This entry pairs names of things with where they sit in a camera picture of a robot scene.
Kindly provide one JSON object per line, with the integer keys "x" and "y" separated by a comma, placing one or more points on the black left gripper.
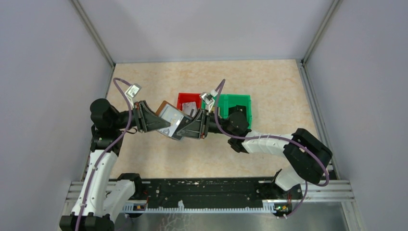
{"x": 146, "y": 119}

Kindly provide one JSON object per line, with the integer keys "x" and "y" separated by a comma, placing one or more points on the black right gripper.
{"x": 198, "y": 127}

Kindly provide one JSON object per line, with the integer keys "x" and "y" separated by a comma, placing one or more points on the brown leather card holder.
{"x": 170, "y": 121}

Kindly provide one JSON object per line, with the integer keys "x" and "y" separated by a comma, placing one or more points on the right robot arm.
{"x": 307, "y": 156}

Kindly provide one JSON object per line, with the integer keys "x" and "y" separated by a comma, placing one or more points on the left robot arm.
{"x": 98, "y": 159}

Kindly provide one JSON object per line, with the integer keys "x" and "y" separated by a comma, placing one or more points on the silver VIP card pile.
{"x": 189, "y": 108}

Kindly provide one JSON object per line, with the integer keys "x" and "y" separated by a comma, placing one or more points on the green bin with gold cards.
{"x": 221, "y": 106}

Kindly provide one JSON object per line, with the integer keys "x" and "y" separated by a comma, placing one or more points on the green bin with black cards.
{"x": 238, "y": 101}

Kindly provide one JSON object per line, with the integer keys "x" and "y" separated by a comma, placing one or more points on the black VIP card stack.
{"x": 239, "y": 110}

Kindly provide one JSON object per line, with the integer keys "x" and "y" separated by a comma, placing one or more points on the red plastic bin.
{"x": 188, "y": 97}

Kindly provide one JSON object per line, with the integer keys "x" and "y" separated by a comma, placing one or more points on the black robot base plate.
{"x": 219, "y": 194}

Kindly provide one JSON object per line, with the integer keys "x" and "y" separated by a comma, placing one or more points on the aluminium frame rail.
{"x": 335, "y": 191}

